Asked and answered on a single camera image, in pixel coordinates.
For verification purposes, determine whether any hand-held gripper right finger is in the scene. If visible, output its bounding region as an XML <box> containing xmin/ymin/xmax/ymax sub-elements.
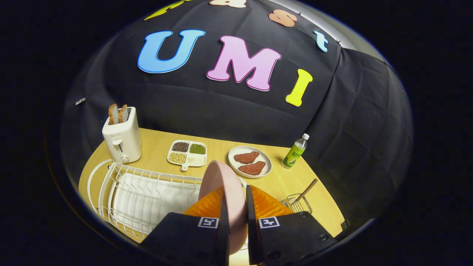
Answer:
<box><xmin>246</xmin><ymin>185</ymin><xmax>337</xmax><ymax>266</ymax></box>

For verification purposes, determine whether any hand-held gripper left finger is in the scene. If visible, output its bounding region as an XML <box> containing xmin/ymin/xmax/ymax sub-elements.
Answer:
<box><xmin>140</xmin><ymin>185</ymin><xmax>230</xmax><ymax>266</ymax></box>

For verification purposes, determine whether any pink plate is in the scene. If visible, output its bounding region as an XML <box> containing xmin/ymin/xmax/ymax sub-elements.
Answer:
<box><xmin>198</xmin><ymin>160</ymin><xmax>249</xmax><ymax>255</ymax></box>

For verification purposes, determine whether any silver wire basket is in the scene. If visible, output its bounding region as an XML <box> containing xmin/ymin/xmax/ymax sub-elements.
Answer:
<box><xmin>281</xmin><ymin>193</ymin><xmax>313</xmax><ymax>215</ymax></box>

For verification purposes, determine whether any wooden handle metal spoon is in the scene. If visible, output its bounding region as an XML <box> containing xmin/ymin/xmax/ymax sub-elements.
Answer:
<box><xmin>292</xmin><ymin>179</ymin><xmax>318</xmax><ymax>207</ymax></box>

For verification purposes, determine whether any white wire dish rack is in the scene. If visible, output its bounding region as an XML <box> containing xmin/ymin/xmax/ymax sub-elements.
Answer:
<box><xmin>87</xmin><ymin>159</ymin><xmax>248</xmax><ymax>241</ymax></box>

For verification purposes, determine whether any white plate with steaks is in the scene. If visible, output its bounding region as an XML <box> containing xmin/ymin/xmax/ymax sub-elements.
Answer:
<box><xmin>228</xmin><ymin>146</ymin><xmax>272</xmax><ymax>179</ymax></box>

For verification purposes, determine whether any brown steak piece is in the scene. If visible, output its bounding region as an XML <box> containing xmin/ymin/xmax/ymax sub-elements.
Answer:
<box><xmin>234</xmin><ymin>151</ymin><xmax>260</xmax><ymax>164</ymax></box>
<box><xmin>238</xmin><ymin>161</ymin><xmax>266</xmax><ymax>176</ymax></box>

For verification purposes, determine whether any white divided snack tray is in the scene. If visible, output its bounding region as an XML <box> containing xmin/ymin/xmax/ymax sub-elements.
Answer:
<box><xmin>167</xmin><ymin>140</ymin><xmax>207</xmax><ymax>171</ymax></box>

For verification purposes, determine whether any green label drink bottle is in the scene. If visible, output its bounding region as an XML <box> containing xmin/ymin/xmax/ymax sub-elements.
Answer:
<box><xmin>282</xmin><ymin>133</ymin><xmax>310</xmax><ymax>169</ymax></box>

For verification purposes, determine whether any black backdrop cloth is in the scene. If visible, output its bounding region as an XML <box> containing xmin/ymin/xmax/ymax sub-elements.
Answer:
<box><xmin>61</xmin><ymin>0</ymin><xmax>414</xmax><ymax>226</ymax></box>

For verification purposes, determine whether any white toaster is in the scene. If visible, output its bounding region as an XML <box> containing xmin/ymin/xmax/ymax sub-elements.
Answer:
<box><xmin>102</xmin><ymin>107</ymin><xmax>142</xmax><ymax>164</ymax></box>

